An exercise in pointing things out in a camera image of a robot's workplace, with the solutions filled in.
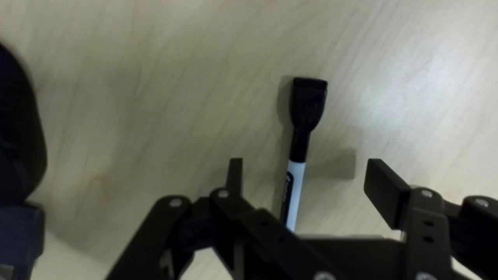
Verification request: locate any black white VR controller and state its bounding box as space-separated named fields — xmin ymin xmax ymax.
xmin=0 ymin=43 xmax=48 ymax=280

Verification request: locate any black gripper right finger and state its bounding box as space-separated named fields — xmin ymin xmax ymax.
xmin=362 ymin=158 xmax=498 ymax=280

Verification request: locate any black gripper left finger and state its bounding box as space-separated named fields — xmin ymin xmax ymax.
xmin=106 ymin=157 xmax=333 ymax=280

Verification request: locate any black white dry-erase marker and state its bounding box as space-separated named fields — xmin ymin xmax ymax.
xmin=278 ymin=76 xmax=330 ymax=233

